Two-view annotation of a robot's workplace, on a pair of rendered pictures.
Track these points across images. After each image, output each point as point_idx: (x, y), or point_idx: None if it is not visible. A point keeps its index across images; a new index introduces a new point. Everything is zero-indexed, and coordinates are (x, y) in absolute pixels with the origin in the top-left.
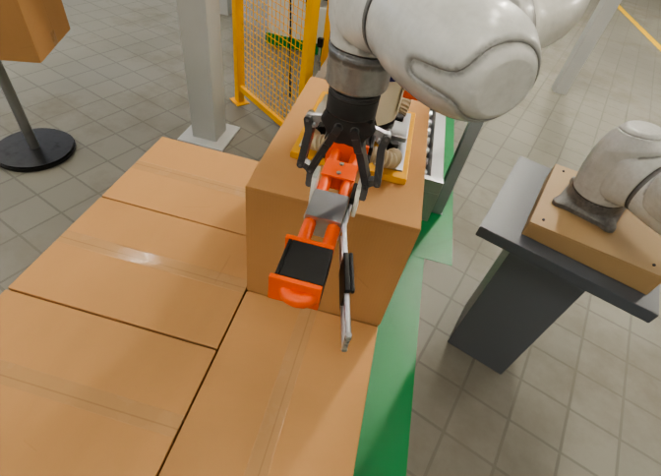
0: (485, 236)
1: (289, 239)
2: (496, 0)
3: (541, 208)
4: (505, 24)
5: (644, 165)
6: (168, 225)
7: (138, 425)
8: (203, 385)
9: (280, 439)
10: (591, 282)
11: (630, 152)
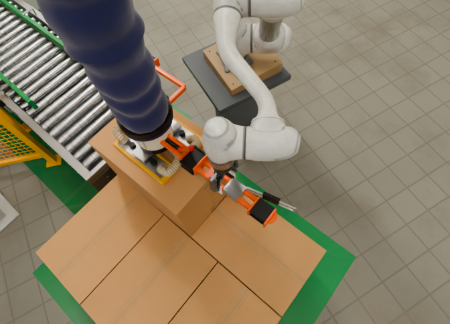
0: (223, 111)
1: (250, 211)
2: (285, 134)
3: (226, 79)
4: (294, 138)
5: (246, 37)
6: (126, 267)
7: (240, 306)
8: (233, 272)
9: (268, 247)
10: (267, 87)
11: (238, 37)
